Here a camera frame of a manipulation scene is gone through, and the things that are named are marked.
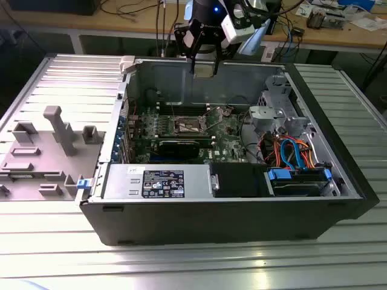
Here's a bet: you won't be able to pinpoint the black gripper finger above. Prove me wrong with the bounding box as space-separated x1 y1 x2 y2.
180 28 201 75
210 30 226 76

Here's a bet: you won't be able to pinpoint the silver CPU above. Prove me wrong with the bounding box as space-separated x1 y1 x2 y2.
193 65 216 79

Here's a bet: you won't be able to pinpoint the metal socket cover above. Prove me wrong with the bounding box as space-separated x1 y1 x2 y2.
200 106 227 134

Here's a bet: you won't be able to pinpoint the black RAM slot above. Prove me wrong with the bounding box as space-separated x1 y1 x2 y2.
157 109 211 114
157 112 211 117
157 106 211 111
157 103 211 109
138 134 214 142

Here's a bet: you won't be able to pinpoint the CPU socket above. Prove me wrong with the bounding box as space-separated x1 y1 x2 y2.
172 115 210 136

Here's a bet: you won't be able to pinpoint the white label sheet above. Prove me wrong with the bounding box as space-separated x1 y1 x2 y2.
262 45 275 63

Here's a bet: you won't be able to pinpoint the silver drive cage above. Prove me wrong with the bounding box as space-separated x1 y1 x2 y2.
249 105 312 140

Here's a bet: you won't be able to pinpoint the green motherboard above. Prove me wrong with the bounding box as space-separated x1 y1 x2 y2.
125 102 253 166

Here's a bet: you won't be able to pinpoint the black graphics card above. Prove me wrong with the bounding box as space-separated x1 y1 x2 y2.
157 139 201 160

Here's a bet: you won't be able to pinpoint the copper finned heat sink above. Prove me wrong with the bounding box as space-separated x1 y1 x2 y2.
307 7 326 30

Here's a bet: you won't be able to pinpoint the black plastic shroud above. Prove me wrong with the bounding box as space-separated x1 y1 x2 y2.
210 163 268 199

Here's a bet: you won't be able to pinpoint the silver metal component box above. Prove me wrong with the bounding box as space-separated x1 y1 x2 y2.
323 10 347 30

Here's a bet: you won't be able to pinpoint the silver power supply unit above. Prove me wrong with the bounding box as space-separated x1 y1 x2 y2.
101 164 212 200

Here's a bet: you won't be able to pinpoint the wooden workbench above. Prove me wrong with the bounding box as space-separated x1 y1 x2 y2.
0 0 387 51

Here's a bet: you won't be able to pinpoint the hard disk in blue carrier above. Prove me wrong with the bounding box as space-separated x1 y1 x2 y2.
264 167 333 197

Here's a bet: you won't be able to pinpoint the blue box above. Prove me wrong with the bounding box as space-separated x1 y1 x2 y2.
337 0 376 10

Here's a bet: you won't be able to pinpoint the white paper sheet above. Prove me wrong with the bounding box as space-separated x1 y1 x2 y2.
352 18 382 31

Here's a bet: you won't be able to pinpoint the black PC case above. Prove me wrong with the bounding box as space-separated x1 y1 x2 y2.
79 56 380 247

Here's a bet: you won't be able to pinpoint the black equipment box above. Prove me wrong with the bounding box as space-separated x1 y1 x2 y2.
5 0 99 16

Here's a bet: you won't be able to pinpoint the grey parts rack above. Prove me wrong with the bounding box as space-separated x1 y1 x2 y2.
0 105 106 202

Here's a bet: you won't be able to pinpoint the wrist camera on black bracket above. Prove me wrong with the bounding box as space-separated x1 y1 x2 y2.
173 23 194 59

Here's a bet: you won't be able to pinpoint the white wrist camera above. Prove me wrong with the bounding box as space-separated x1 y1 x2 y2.
220 13 255 42

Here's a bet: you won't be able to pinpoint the grey drive bay frame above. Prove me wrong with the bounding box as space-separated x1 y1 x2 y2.
259 75 300 109

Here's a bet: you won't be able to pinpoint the black internal cable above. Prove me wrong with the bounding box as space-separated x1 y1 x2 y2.
238 111 267 164

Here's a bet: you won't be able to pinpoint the blue data wire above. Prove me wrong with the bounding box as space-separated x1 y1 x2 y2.
279 137 306 170

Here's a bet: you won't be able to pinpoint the orange power wires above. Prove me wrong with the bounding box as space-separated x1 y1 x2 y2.
261 132 318 169

